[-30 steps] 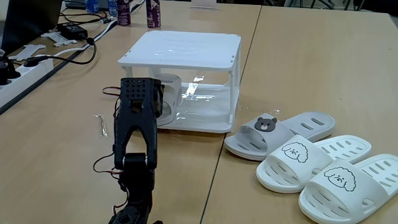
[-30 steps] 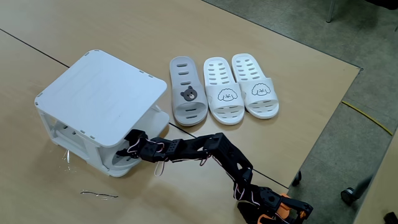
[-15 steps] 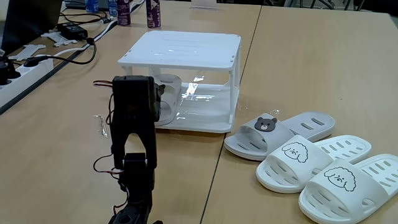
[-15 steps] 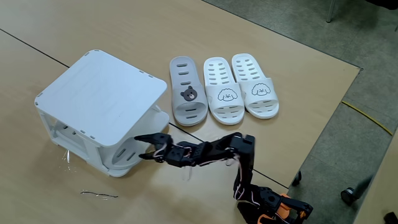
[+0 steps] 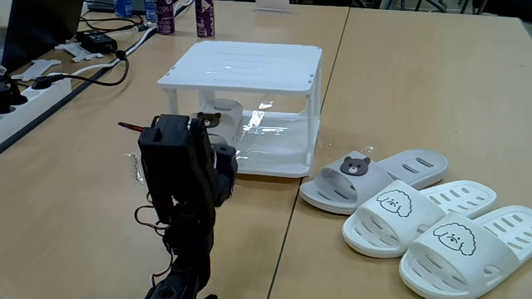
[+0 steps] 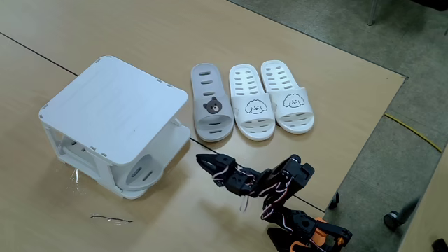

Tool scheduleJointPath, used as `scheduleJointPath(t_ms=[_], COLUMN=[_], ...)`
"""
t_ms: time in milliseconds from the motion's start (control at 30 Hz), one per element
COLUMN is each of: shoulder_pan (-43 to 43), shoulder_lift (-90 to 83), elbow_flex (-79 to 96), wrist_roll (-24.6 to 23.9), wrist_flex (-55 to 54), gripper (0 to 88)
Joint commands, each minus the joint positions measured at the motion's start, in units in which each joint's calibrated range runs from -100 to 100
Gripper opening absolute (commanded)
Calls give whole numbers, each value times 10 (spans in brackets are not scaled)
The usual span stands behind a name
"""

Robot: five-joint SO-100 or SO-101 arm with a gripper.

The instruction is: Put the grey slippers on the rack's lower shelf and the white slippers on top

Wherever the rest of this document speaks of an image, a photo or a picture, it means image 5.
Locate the grey bear slipper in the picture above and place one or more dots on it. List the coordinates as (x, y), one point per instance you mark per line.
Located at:
(376, 182)
(228, 124)

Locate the white dog slipper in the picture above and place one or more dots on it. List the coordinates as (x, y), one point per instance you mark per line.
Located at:
(386, 228)
(465, 266)

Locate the white two-shelf shoe rack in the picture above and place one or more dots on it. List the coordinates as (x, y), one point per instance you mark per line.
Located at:
(249, 66)

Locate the purple drink can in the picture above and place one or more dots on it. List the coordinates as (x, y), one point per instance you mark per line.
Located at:
(165, 16)
(205, 18)

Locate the blue drink can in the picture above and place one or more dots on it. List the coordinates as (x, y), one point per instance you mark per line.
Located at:
(122, 7)
(150, 10)

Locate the black power adapter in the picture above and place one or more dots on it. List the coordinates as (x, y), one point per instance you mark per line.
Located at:
(95, 40)

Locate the white flat plastic part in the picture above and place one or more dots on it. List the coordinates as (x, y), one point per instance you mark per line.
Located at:
(77, 50)
(35, 68)

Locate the white power strip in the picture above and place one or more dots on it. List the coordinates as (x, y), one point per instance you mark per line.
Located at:
(37, 101)

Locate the black power plug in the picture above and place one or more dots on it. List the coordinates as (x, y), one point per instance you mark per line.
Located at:
(8, 97)

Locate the black laptop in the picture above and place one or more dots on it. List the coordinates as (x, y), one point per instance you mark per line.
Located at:
(41, 29)

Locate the chair base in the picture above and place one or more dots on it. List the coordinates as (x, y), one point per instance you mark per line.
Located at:
(432, 4)

